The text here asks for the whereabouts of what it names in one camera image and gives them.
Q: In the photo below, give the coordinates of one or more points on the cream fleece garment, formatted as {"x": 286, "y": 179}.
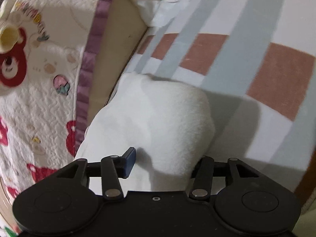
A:
{"x": 168, "y": 123}

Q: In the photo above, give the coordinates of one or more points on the plaid bed blanket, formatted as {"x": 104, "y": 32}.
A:
{"x": 255, "y": 59}

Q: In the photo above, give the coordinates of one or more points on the bear print quilt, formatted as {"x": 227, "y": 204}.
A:
{"x": 45, "y": 82}

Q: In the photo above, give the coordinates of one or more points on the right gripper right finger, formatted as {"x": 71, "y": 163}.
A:
{"x": 243, "y": 198}

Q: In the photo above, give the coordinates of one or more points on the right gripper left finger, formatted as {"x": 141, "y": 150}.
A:
{"x": 63, "y": 201}

